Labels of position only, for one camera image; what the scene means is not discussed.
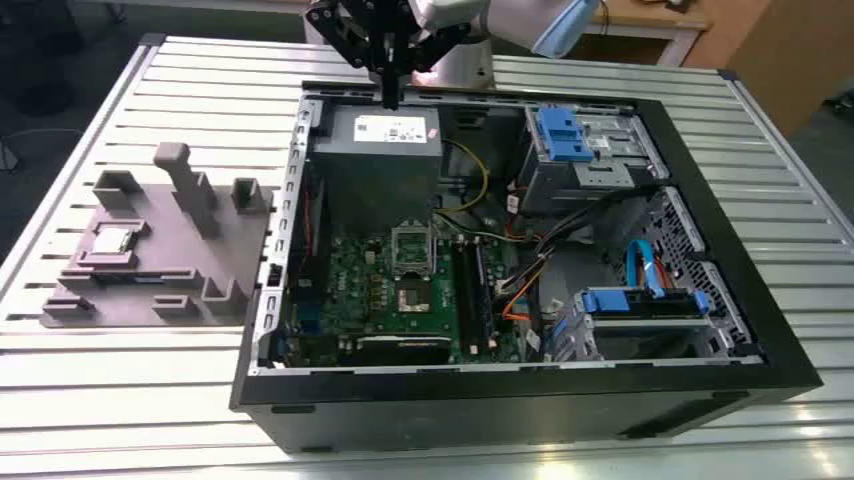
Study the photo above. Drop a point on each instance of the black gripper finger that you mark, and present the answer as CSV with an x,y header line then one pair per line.
x,y
336,45
436,47

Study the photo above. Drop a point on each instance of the silver CPU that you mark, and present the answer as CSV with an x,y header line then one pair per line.
x,y
112,241

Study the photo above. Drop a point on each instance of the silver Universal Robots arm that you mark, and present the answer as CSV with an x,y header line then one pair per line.
x,y
467,65

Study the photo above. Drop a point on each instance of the blue plastic drive latch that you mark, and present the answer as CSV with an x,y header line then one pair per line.
x,y
556,135

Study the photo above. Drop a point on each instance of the grey power supply unit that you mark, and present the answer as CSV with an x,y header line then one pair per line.
x,y
374,175

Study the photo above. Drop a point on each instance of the wooden desk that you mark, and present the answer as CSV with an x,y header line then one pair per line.
x,y
667,15

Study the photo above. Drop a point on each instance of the metal drive cage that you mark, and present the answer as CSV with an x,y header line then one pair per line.
x,y
601,175

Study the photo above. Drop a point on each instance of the dark office chair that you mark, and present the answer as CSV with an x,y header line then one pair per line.
x,y
40,85

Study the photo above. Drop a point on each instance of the grey parts rack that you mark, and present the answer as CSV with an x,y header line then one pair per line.
x,y
160,235

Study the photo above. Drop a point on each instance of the green motherboard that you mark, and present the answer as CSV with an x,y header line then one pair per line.
x,y
360,280

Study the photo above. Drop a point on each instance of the black RAM slot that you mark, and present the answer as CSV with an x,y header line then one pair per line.
x,y
475,295
458,295

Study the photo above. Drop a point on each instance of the RAM slot with white clips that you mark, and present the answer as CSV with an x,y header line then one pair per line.
x,y
466,295

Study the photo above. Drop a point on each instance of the wooden cabinet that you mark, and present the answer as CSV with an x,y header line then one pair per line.
x,y
801,50

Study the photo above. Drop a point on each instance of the RAM stick with gold contacts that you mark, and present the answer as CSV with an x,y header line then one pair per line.
x,y
127,279

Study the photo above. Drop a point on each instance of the hard disk in blue carrier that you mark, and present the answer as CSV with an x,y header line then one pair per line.
x,y
607,302

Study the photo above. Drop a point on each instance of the black graphics card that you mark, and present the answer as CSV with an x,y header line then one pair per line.
x,y
400,350

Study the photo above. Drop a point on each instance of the metal disk bay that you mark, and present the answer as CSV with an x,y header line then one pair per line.
x,y
657,326

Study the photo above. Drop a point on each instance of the black PC case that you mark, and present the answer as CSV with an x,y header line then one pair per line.
x,y
467,415

